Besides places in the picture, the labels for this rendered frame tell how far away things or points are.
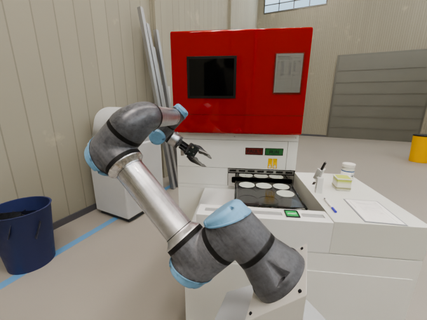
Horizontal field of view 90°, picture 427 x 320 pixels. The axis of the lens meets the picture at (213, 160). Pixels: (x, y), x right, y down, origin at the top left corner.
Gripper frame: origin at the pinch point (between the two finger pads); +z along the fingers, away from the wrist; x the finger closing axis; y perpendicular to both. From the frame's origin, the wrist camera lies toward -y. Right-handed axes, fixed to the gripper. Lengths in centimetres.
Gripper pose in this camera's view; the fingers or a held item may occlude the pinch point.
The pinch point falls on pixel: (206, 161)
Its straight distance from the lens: 122.2
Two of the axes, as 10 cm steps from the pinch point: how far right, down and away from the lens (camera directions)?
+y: 2.2, 0.8, -9.7
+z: 8.0, 5.5, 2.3
